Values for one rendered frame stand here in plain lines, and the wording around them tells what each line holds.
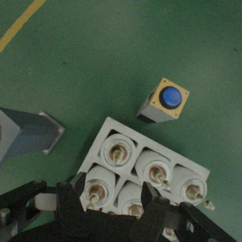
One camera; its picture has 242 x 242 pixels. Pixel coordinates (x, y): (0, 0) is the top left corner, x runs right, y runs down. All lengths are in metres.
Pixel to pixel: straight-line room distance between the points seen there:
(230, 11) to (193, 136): 0.79
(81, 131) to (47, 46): 0.47
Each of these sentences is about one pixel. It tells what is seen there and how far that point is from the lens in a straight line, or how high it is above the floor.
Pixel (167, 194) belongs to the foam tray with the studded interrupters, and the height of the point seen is 0.18.
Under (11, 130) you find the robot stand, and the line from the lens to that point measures 0.41.
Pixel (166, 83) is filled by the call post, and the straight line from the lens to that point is 0.33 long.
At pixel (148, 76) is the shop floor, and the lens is 0.67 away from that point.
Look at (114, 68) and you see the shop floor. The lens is 0.67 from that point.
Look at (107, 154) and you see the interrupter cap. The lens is 0.36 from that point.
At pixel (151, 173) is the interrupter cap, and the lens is 0.38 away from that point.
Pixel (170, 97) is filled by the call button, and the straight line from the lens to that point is 0.30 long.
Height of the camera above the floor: 0.61
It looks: 87 degrees down
